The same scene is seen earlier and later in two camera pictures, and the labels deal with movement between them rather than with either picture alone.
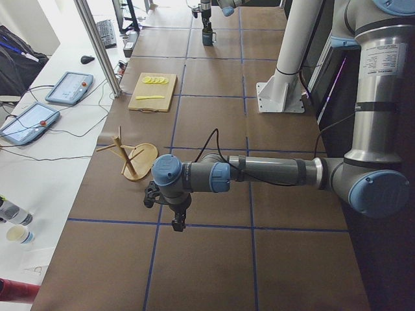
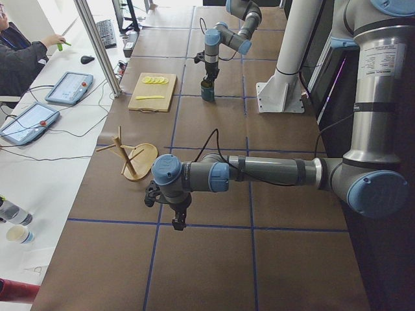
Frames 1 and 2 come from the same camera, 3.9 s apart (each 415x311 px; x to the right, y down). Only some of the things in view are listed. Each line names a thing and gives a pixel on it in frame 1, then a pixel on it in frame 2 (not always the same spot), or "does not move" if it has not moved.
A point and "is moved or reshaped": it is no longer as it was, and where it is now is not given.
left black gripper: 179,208 does not move
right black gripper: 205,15 -> 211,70
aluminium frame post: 99,46 does not move
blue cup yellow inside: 207,38 is moved or reshaped
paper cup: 20,234 does not move
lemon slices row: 155,80 does not move
